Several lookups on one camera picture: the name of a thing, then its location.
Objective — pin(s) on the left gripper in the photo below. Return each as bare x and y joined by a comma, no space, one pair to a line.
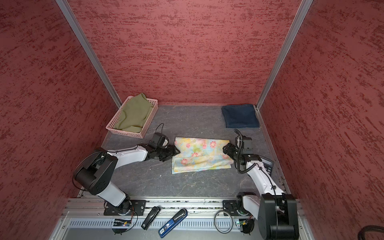
172,152

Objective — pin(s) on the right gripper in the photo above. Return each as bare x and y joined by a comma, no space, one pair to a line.
228,150

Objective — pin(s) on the pastel floral skirt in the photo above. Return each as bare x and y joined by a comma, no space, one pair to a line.
200,155

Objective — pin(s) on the blue denim skirt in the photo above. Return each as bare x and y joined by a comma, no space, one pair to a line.
240,116

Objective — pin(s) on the olive green garment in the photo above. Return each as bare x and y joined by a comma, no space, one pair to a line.
134,114

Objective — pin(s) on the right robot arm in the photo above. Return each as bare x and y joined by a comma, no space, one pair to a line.
274,210

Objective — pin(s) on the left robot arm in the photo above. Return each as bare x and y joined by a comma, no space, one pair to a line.
95,172

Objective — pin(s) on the black calculator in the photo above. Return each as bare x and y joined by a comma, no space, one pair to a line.
268,165

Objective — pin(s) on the pink plastic basket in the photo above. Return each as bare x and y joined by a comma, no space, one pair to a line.
140,135

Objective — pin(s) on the blue black handheld device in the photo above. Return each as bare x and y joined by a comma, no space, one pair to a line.
172,223

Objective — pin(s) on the right circuit board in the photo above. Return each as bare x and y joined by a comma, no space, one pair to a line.
246,226

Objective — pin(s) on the circuit board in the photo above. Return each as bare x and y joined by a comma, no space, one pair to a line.
246,226
121,226

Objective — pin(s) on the left circuit board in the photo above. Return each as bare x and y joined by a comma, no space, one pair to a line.
121,226

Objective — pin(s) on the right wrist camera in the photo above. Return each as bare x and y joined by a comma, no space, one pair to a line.
245,145

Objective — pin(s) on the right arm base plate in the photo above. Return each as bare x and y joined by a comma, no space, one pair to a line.
231,207

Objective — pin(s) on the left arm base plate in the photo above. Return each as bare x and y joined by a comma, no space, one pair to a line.
136,207

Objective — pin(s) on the aluminium front rail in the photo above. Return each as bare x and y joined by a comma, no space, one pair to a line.
87,212

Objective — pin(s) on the right aluminium corner post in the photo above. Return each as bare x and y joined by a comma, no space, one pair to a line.
290,37

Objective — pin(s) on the aluminium corner post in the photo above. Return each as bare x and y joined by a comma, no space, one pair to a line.
79,33
290,37

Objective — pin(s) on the left aluminium corner post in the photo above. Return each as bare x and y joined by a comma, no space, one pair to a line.
79,33

